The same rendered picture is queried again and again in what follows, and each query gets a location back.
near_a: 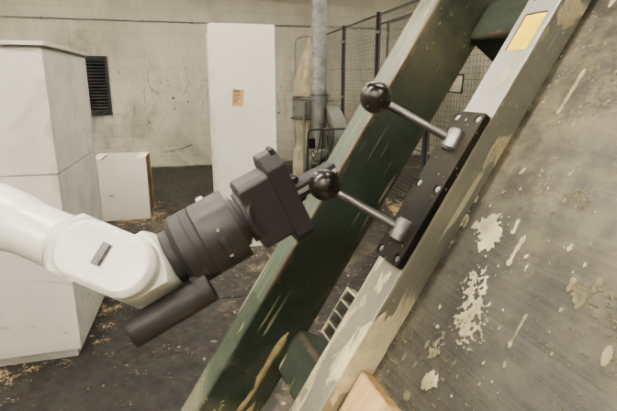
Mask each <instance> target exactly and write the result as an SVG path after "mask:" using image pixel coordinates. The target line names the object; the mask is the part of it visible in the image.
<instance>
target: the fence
mask: <svg viewBox="0 0 617 411"><path fill-rule="evenodd" d="M590 2H591V0H536V1H535V0H529V1H528V3H527V5H526V7H525V8H524V9H523V11H522V13H521V15H520V17H519V18H518V20H517V22H516V23H515V25H514V27H513V29H512V30H511V32H510V34H509V36H508V37H507V39H506V40H505V42H504V44H503V45H502V47H501V49H500V51H499V53H498V55H497V56H496V58H495V60H494V61H493V62H492V64H491V66H490V67H489V69H488V72H487V73H486V75H485V77H484V78H483V80H482V82H481V83H480V85H479V87H478V88H477V90H476V92H475V93H474V95H473V97H472V99H471V100H470V102H469V104H468V105H467V107H466V110H465V111H467V112H478V113H486V114H487V115H488V116H489V117H490V120H489V122H488V124H487V126H486V128H485V129H484V131H483V133H482V135H481V136H480V138H479V140H478V141H477V144H476V146H475V147H474V148H473V150H472V151H471V153H470V155H469V157H468V158H467V160H466V162H465V164H464V166H463V168H462V169H461V171H460V173H458V175H457V177H456V178H455V180H454V183H453V184H452V186H451V188H450V189H449V191H448V193H447V195H446V196H445V198H444V200H443V201H442V203H441V205H440V206H439V208H438V210H437V211H436V213H435V215H434V217H433V218H432V221H431V222H430V224H429V226H428V227H427V228H426V230H425V232H424V233H423V235H422V237H421V239H420V241H419V243H418V244H417V246H416V248H415V250H414V251H413V252H412V254H411V255H410V257H409V259H408V261H407V263H406V265H405V266H404V268H403V269H402V270H400V269H398V268H396V267H395V266H393V265H392V264H391V263H389V262H388V261H386V260H385V259H383V258H382V257H381V256H379V257H378V259H377V261H376V263H375V265H374V267H373V268H372V270H371V272H370V273H369V274H368V276H367V278H366V279H365V282H364V284H363V285H362V287H361V289H360V290H359V292H358V294H357V295H356V297H355V299H354V300H353V302H352V304H351V305H350V307H349V309H348V311H347V312H346V314H345V316H344V317H343V319H342V322H341V323H340V325H339V326H338V327H337V329H336V331H335V333H334V334H333V336H332V338H331V340H330V342H329V344H328V345H327V347H326V349H325V350H324V351H323V353H322V355H321V356H320V359H319V360H318V362H317V364H316V366H315V367H314V369H313V371H312V372H311V374H310V376H309V377H308V379H307V381H306V382H305V384H304V386H303V387H302V389H301V391H300V393H299V394H298V396H297V398H296V400H295V402H294V404H293V405H292V406H291V408H290V409H289V411H339V409H340V408H341V406H342V403H343V402H344V400H345V398H346V397H347V395H348V394H349V392H350V391H351V389H352V387H353V385H354V383H355V381H356V380H357V378H358V376H359V375H360V373H361V372H366V373H369V374H371V375H373V373H374V372H375V370H376V368H377V366H378V364H379V363H380V362H381V360H382V358H383V357H384V355H385V353H386V351H387V349H388V347H389V346H390V344H391V342H392V340H393V339H394V337H395V336H396V335H397V333H398V330H399V329H400V327H401V325H402V324H403V322H404V320H405V318H406V317H407V315H408V313H409V311H410V310H411V309H412V307H413V305H414V303H415V302H416V300H417V298H418V297H419V295H420V293H421V291H422V289H423V287H424V286H425V284H426V283H427V281H428V280H429V278H430V276H431V275H432V272H433V270H434V269H435V267H436V265H437V264H438V262H439V260H440V259H441V258H442V256H443V254H444V252H445V250H446V248H447V247H448V245H449V243H450V242H451V240H452V238H453V236H454V234H455V232H456V231H457V230H458V228H459V226H460V225H461V223H462V221H463V220H464V218H465V216H466V214H467V212H468V210H469V209H470V207H471V205H472V204H473V203H474V201H475V199H476V198H477V195H478V194H479V192H480V190H481V188H482V187H483V185H484V183H485V182H486V180H487V178H488V177H489V175H490V173H491V172H492V170H493V168H494V166H495V165H496V163H497V161H498V160H499V157H500V155H501V154H502V152H503V151H504V150H505V148H506V146H507V144H508V143H509V141H510V139H511V137H512V135H513V133H514V132H515V130H516V128H517V127H518V126H519V124H520V123H521V121H522V118H523V117H524V115H525V113H526V112H527V110H528V108H529V106H530V105H531V103H532V101H533V99H534V98H535V96H536V95H537V93H538V91H539V90H540V88H541V86H542V84H543V83H544V80H545V79H546V77H547V75H548V73H549V72H550V71H551V69H552V68H553V66H554V64H555V62H556V60H557V58H558V57H559V55H560V53H561V51H562V50H563V48H564V47H565V46H566V44H567V41H568V40H569V38H570V36H571V35H572V33H573V31H574V30H575V28H576V26H577V24H578V22H579V20H580V19H581V18H582V16H583V14H584V13H585V11H586V9H587V8H588V6H589V3H590ZM543 12H547V13H546V15H545V17H544V19H543V21H542V23H541V24H540V26H539V28H538V29H537V30H536V32H535V34H534V35H533V38H532V40H531V41H530V43H529V45H528V46H527V48H526V50H507V48H508V47H509V45H510V43H511V41H512V39H513V38H514V36H515V34H516V33H517V31H518V29H519V27H520V26H521V24H522V22H523V20H524V19H525V17H526V16H528V15H533V14H539V13H543Z"/></svg>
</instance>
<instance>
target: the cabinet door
mask: <svg viewBox="0 0 617 411"><path fill-rule="evenodd" d="M339 411H400V409H399V408H398V406H397V405H396V404H395V403H394V401H393V400H392V399H391V398H390V396H389V395H388V394H387V392H386V391H385V390H384V388H383V387H382V386H381V385H380V383H379V382H378V381H377V380H376V378H375V377H374V376H373V375H371V374H369V373H366V372H361V373H360V375H359V376H358V378H357V380H356V381H355V383H354V385H353V387H352V389H351V391H350V392H349V394H348V395H347V397H346V398H345V400H344V402H343V403H342V406H341V408H340V409H339Z"/></svg>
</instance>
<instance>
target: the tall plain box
mask: <svg viewBox="0 0 617 411"><path fill-rule="evenodd" d="M83 56H89V53H87V52H83V51H79V50H74V49H70V48H67V47H63V46H60V45H56V44H53V43H49V42H46V41H40V40H0V183H5V184H9V185H11V186H14V187H16V188H18V189H20V190H22V191H25V192H27V193H29V194H33V195H35V196H36V197H37V198H39V199H40V200H42V201H43V202H44V203H46V204H48V205H50V206H53V207H56V208H58V209H60V210H62V211H64V212H67V213H69V214H72V215H74V216H77V215H80V214H82V213H84V214H86V215H88V216H90V217H94V218H96V219H99V220H101V221H103V213H102V205H101V196H100V189H99V181H98V172H97V164H96V155H95V138H94V131H93V122H92V114H91V106H90V97H89V89H88V82H87V73H86V65H85V58H83ZM103 222H104V221H103ZM104 297H105V295H104V294H100V293H99V292H97V291H94V290H92V289H90V288H88V287H86V286H83V285H81V284H79V283H76V282H74V281H72V280H70V279H67V278H65V277H63V276H61V275H59V274H57V273H55V272H51V271H49V270H47V269H45V268H43V266H40V265H38V264H37V263H35V262H32V261H29V260H27V259H24V258H22V257H20V256H18V255H16V254H13V253H10V252H5V251H1V250H0V366H7V365H13V364H19V363H27V362H33V361H45V360H52V359H59V358H65V357H72V356H78V355H79V353H80V351H81V349H82V346H83V345H84V342H85V339H86V337H87V335H88V332H89V330H90V328H91V326H92V324H93V322H94V320H95V316H96V314H97V312H98V309H99V307H100V306H101V303H102V301H103V299H104Z"/></svg>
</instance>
